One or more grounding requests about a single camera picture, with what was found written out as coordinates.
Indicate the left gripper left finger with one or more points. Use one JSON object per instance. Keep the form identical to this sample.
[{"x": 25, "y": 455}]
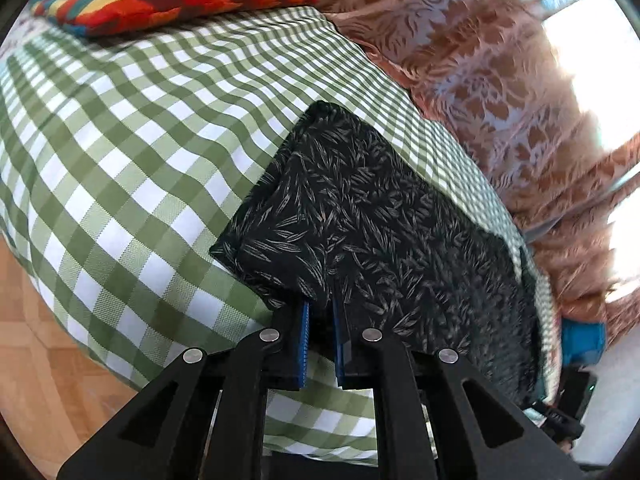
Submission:
[{"x": 204, "y": 414}]

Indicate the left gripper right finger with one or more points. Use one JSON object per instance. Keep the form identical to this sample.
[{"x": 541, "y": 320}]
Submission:
[{"x": 437, "y": 417}]

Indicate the black leaf-print pants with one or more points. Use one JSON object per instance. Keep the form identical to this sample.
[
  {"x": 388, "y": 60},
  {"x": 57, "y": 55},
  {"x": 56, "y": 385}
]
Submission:
[{"x": 338, "y": 218}]

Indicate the blue box under curtain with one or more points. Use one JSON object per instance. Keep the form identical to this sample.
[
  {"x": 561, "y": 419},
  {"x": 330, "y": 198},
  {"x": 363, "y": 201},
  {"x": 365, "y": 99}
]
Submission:
[{"x": 582, "y": 343}]

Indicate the green white checkered bedsheet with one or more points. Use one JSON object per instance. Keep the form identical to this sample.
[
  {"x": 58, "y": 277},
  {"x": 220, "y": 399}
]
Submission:
[{"x": 123, "y": 159}]

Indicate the brown floral curtain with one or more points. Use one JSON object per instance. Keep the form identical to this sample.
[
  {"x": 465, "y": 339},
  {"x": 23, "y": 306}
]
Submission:
[{"x": 544, "y": 96}]

